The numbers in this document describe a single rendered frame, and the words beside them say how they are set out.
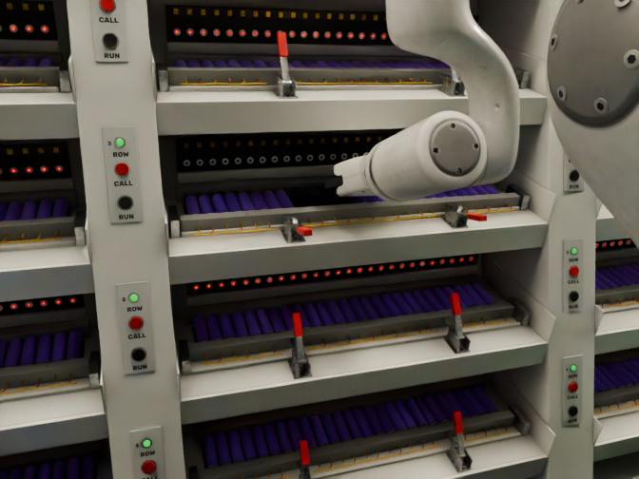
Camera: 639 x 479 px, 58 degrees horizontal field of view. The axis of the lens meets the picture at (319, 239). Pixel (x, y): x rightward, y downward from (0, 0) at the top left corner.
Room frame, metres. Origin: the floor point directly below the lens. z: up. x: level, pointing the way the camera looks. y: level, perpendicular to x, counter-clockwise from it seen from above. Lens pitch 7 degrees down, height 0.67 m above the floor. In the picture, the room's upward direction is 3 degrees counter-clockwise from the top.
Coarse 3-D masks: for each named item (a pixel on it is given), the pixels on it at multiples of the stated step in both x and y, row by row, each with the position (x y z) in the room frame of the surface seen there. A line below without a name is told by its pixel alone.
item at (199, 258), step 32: (512, 192) 1.00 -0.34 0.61; (544, 192) 0.94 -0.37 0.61; (352, 224) 0.88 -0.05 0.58; (384, 224) 0.89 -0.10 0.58; (416, 224) 0.90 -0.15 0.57; (448, 224) 0.91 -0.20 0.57; (480, 224) 0.91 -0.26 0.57; (512, 224) 0.92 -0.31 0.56; (544, 224) 0.93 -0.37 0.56; (192, 256) 0.77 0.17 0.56; (224, 256) 0.78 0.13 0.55; (256, 256) 0.80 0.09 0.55; (288, 256) 0.81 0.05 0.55; (320, 256) 0.83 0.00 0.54; (352, 256) 0.85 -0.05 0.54; (384, 256) 0.86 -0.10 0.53; (416, 256) 0.88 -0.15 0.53; (448, 256) 0.90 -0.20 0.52
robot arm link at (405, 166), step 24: (432, 120) 0.61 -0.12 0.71; (456, 120) 0.62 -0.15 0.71; (384, 144) 0.71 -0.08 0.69; (408, 144) 0.63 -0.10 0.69; (432, 144) 0.60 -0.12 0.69; (456, 144) 0.61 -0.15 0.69; (480, 144) 0.62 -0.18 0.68; (384, 168) 0.69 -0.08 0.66; (408, 168) 0.63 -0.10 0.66; (432, 168) 0.60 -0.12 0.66; (456, 168) 0.61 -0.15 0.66; (480, 168) 0.62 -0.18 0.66; (384, 192) 0.72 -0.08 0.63; (408, 192) 0.67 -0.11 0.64; (432, 192) 0.64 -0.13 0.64
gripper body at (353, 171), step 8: (352, 160) 0.78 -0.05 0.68; (360, 160) 0.76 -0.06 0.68; (336, 168) 0.83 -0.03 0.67; (344, 168) 0.80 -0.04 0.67; (352, 168) 0.77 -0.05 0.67; (360, 168) 0.76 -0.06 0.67; (344, 176) 0.80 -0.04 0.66; (352, 176) 0.77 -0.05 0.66; (360, 176) 0.76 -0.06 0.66; (344, 184) 0.80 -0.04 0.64; (352, 184) 0.78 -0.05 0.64; (360, 184) 0.76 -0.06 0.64; (368, 184) 0.76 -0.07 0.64; (344, 192) 0.80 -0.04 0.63; (352, 192) 0.79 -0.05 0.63; (360, 192) 0.78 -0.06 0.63; (368, 192) 0.78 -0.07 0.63
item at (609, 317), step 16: (608, 240) 1.17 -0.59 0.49; (624, 240) 1.18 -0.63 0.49; (608, 256) 1.17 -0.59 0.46; (624, 256) 1.19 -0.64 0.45; (608, 272) 1.13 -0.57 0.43; (624, 272) 1.14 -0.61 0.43; (608, 288) 1.06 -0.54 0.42; (624, 288) 1.07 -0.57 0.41; (608, 304) 1.06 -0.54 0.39; (624, 304) 1.04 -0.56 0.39; (608, 320) 1.01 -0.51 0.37; (624, 320) 1.01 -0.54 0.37; (608, 336) 0.97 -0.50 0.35; (624, 336) 0.99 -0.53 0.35
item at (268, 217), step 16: (288, 208) 0.87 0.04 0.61; (304, 208) 0.87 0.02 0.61; (320, 208) 0.87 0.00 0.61; (336, 208) 0.88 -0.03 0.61; (352, 208) 0.88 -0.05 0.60; (368, 208) 0.89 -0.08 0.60; (384, 208) 0.90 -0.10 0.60; (400, 208) 0.91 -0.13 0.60; (416, 208) 0.92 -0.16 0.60; (432, 208) 0.93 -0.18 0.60; (464, 208) 0.94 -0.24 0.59; (480, 208) 0.95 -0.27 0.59; (192, 224) 0.81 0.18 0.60; (208, 224) 0.82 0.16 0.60; (224, 224) 0.83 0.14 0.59; (240, 224) 0.83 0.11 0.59; (256, 224) 0.84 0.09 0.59; (272, 224) 0.85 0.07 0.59; (320, 224) 0.86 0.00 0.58; (336, 224) 0.86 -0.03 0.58
